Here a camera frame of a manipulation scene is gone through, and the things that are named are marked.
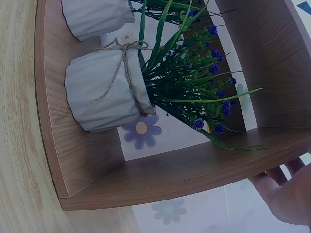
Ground person's right hand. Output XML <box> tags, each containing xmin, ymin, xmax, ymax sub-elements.
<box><xmin>250</xmin><ymin>157</ymin><xmax>311</xmax><ymax>227</ymax></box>

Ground wooden shelf unit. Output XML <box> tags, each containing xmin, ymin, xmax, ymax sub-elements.
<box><xmin>34</xmin><ymin>0</ymin><xmax>311</xmax><ymax>211</ymax></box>

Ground white ribbed pot purple flowers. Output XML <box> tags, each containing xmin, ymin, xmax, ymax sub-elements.
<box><xmin>63</xmin><ymin>0</ymin><xmax>269</xmax><ymax>151</ymax></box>

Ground white ribbed pot green plant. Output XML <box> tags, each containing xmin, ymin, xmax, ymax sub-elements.
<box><xmin>60</xmin><ymin>0</ymin><xmax>239</xmax><ymax>42</ymax></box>

